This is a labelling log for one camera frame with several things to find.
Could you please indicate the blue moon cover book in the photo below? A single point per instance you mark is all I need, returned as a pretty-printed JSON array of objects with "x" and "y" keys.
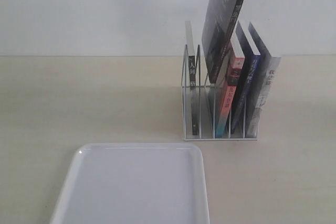
[{"x": 252, "y": 56}]

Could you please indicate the black and white spine book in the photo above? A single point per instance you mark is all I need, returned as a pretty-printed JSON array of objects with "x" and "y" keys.
[{"x": 192, "y": 75}]

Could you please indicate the white wire book rack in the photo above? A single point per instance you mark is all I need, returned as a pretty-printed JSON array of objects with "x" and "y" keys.
[{"x": 205, "y": 101}]

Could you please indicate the pale grey illustrated book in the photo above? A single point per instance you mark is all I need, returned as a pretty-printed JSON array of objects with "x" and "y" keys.
[{"x": 269, "y": 61}]

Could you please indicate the red and teal spine book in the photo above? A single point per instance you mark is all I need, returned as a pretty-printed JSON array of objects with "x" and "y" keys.
[{"x": 226, "y": 84}]

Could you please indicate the white plastic tray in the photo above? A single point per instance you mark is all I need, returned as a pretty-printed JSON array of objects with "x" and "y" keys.
[{"x": 134, "y": 183}]

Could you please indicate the dark grey cover book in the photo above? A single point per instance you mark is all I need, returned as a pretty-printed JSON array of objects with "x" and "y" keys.
[{"x": 220, "y": 21}]

